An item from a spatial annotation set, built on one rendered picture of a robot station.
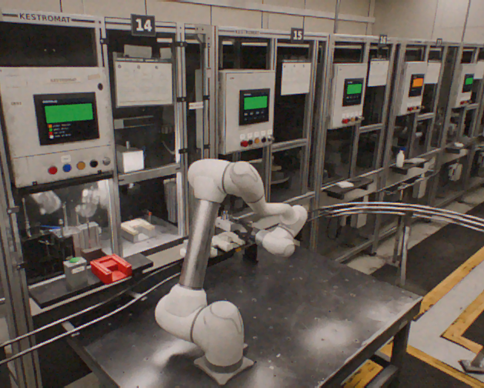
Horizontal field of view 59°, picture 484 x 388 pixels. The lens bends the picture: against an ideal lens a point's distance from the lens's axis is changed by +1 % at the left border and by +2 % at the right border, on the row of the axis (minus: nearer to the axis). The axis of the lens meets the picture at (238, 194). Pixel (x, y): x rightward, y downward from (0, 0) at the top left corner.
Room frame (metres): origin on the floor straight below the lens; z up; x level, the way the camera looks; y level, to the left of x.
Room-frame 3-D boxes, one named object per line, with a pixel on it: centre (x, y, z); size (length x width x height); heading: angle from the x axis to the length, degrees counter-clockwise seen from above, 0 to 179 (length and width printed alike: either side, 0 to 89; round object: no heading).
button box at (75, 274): (1.65, 0.71, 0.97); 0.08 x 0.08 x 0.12; 44
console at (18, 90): (1.83, 0.81, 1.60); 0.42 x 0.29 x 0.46; 134
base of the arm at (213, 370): (1.44, 0.03, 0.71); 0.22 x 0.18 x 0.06; 134
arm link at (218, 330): (1.43, 0.06, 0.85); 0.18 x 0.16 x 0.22; 62
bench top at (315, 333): (1.82, -0.09, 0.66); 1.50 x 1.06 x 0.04; 134
